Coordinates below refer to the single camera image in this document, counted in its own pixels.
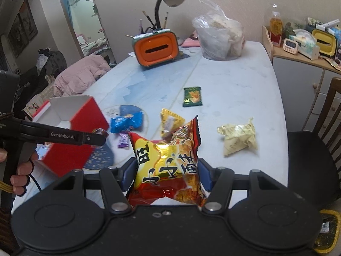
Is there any purple candy wrapper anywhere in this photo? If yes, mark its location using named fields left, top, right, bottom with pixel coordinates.
left=117, top=132, right=129, bottom=148

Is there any cream snack packet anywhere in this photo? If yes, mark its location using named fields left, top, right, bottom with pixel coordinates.
left=217, top=118, right=258, bottom=157

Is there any red yellow rice cracker bag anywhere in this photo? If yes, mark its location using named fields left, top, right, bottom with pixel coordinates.
left=128, top=117, right=206, bottom=207

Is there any blue cookie snack packet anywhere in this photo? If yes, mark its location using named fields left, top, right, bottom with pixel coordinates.
left=110, top=111, right=143, bottom=134

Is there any red white cardboard box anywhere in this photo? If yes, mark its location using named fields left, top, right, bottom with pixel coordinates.
left=33, top=95, right=109, bottom=177

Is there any yellow snack packet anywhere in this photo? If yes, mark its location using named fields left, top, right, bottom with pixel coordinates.
left=161, top=108, right=185, bottom=139

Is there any green cracker packet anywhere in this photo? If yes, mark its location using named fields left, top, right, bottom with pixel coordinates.
left=183, top=86, right=202, bottom=108

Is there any person's left hand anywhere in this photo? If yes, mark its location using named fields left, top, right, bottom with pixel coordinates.
left=6, top=150, right=39, bottom=196

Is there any pink puffer jacket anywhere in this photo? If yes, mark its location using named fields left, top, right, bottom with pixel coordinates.
left=53, top=54, right=111, bottom=97

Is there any wooden chair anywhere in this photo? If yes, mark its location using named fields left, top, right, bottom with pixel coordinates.
left=287, top=77, right=340, bottom=209

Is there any white wooden cabinet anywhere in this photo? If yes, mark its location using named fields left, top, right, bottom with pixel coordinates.
left=262, top=26, right=340, bottom=132

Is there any orange green tissue box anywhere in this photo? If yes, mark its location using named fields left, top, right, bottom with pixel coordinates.
left=132, top=29, right=179, bottom=67

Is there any pink notebook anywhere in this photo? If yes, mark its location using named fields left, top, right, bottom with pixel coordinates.
left=181, top=31, right=201, bottom=47

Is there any clear plastic bag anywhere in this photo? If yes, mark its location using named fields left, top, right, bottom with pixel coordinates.
left=192, top=0, right=244, bottom=61

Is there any small white digital clock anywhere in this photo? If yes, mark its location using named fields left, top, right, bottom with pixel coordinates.
left=283, top=38, right=299, bottom=55

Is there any orange drink bottle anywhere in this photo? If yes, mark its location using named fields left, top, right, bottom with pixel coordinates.
left=270, top=4, right=283, bottom=47

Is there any yellow tissue box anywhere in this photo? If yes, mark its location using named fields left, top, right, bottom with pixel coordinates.
left=312, top=28, right=338, bottom=57

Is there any dark framed wall picture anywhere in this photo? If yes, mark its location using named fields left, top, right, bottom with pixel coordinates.
left=7, top=0, right=38, bottom=58

